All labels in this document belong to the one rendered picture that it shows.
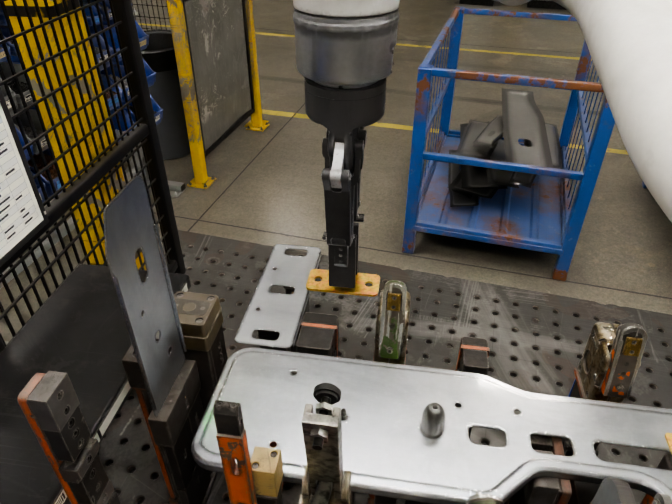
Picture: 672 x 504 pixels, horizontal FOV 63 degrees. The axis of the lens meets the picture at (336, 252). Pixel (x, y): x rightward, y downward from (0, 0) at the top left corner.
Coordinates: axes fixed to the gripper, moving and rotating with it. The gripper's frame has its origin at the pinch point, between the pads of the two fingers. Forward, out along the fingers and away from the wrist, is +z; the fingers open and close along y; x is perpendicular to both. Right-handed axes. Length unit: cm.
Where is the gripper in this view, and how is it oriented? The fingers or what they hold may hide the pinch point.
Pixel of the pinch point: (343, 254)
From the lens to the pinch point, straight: 61.7
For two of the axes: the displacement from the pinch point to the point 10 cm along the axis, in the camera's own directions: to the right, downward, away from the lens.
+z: 0.0, 8.1, 5.8
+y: 1.5, -5.8, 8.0
